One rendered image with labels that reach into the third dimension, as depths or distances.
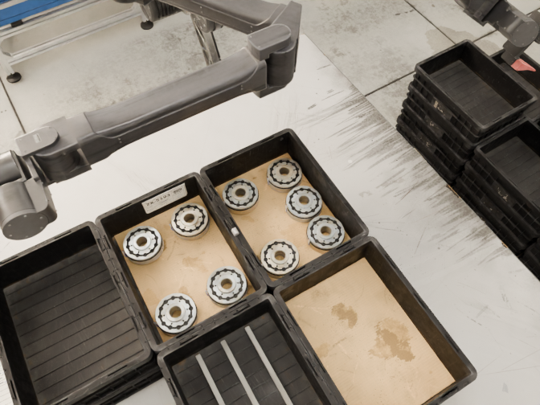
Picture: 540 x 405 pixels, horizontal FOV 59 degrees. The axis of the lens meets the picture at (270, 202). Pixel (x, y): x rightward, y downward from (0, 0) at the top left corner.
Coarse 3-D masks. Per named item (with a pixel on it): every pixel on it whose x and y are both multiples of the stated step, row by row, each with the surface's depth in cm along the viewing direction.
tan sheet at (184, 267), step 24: (168, 216) 136; (120, 240) 132; (168, 240) 132; (192, 240) 132; (216, 240) 132; (168, 264) 129; (192, 264) 129; (216, 264) 129; (144, 288) 125; (168, 288) 125; (192, 288) 125; (216, 312) 122; (168, 336) 119
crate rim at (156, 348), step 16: (192, 176) 131; (160, 192) 129; (208, 192) 128; (96, 224) 124; (224, 224) 123; (112, 256) 119; (256, 272) 117; (128, 288) 115; (240, 304) 113; (144, 320) 111; (208, 320) 111; (176, 336) 109
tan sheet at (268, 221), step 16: (272, 160) 145; (240, 176) 143; (256, 176) 143; (304, 176) 142; (272, 192) 140; (256, 208) 137; (272, 208) 137; (240, 224) 135; (256, 224) 135; (272, 224) 135; (288, 224) 134; (304, 224) 134; (256, 240) 132; (288, 240) 132; (304, 240) 132; (304, 256) 130
